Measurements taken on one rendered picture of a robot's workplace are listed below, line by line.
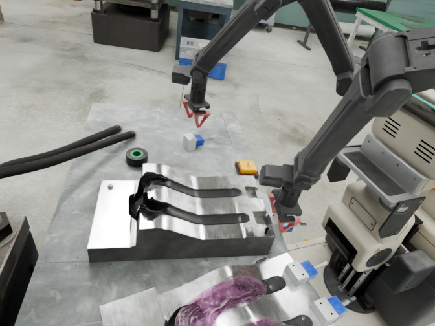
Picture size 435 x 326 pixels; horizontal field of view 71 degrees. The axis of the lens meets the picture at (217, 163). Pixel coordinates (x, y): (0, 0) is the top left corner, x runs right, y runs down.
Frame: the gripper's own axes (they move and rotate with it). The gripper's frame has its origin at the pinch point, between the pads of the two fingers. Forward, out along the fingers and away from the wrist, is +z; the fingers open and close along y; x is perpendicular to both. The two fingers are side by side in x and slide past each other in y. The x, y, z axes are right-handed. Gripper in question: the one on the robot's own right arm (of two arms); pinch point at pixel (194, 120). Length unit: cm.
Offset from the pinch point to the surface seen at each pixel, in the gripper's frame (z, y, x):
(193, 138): 7.3, 2.0, -0.4
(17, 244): 16, 23, -65
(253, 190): 4.8, 38.4, 3.6
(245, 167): 8.6, 23.8, 11.2
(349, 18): 56, -375, 569
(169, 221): 0, 44, -29
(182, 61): 80, -246, 116
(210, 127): 12.9, -11.6, 15.6
